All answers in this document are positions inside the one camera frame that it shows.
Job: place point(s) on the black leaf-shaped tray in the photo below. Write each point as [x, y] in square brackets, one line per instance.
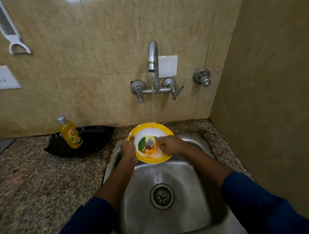
[96, 138]

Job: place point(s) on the white power socket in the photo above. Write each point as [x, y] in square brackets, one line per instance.
[7, 78]

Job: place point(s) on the steel wall valve knob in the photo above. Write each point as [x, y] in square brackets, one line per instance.
[202, 76]

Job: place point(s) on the white hanging peeler grater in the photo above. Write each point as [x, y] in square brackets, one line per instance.
[10, 31]

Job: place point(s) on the yellow dish soap bottle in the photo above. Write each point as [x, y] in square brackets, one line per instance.
[71, 133]

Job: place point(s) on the stainless steel sink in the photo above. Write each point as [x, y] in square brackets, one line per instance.
[188, 197]

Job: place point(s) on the steel sink drain strainer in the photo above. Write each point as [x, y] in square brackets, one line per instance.
[161, 196]

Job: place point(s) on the person's right hand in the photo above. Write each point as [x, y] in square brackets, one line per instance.
[171, 144]

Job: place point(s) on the person's left hand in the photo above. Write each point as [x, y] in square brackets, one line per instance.
[129, 149]

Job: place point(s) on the person's left forearm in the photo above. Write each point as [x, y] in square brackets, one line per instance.
[99, 205]

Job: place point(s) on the steel wall faucet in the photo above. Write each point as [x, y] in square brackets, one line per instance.
[154, 55]

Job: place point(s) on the yellow rimmed plate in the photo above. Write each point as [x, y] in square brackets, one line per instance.
[149, 127]

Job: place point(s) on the person's right forearm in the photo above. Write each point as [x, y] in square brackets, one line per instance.
[241, 190]

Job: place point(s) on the grey drying mat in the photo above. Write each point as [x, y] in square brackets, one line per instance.
[4, 144]

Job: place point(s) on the white switch plate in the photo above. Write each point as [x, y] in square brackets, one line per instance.
[169, 66]

